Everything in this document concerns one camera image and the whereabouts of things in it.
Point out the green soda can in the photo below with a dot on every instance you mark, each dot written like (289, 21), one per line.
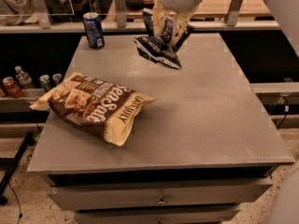
(45, 82)

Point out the brown sea salt chip bag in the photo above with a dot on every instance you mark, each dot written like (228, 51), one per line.
(95, 106)

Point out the left metal bracket post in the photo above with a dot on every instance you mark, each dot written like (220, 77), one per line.
(42, 13)

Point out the grey cloth behind glass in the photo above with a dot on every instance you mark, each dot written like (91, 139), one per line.
(15, 12)

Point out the grey drawer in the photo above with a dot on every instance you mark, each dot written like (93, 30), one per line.
(159, 194)
(192, 214)

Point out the blue soda can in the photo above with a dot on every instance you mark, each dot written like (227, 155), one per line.
(93, 29)

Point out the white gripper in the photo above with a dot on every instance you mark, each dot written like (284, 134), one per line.
(181, 18)

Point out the grey drawer cabinet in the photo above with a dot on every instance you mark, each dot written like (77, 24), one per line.
(206, 122)

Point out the clear water bottle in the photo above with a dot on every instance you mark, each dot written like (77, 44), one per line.
(24, 79)

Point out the red soda can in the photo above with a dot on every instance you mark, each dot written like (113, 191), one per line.
(12, 87)

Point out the middle metal bracket post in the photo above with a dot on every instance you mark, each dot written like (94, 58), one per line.
(120, 13)

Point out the black stand leg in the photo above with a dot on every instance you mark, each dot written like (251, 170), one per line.
(9, 165)

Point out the blue chip bag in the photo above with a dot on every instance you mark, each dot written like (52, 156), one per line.
(158, 48)

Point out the upper grey drawer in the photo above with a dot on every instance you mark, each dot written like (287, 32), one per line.
(159, 194)

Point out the lower grey drawer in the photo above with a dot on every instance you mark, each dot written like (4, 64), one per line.
(192, 214)

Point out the silver soda can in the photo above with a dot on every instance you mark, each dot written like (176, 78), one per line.
(57, 78)

